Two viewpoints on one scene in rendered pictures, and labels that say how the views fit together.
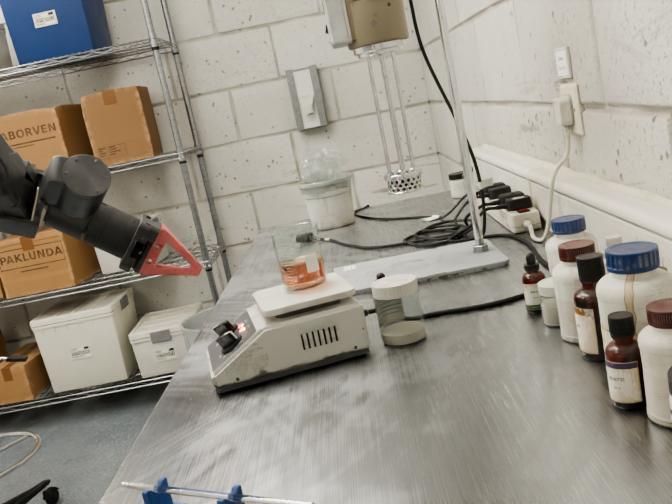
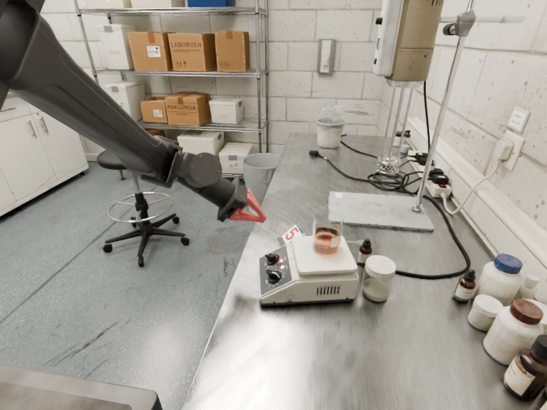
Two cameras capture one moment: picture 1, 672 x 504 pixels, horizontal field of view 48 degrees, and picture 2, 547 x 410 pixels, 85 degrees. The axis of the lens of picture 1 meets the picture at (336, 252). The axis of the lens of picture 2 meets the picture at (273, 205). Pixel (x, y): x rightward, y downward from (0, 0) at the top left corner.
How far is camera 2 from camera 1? 48 cm
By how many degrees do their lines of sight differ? 19
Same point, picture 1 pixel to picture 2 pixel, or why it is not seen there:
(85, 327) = (200, 145)
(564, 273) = (512, 326)
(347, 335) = (344, 292)
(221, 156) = (277, 76)
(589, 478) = not seen: outside the picture
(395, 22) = (424, 69)
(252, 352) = (286, 291)
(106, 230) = (213, 194)
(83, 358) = not seen: hidden behind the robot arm
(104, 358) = not seen: hidden behind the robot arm
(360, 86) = (353, 55)
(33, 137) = (190, 48)
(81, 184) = (201, 176)
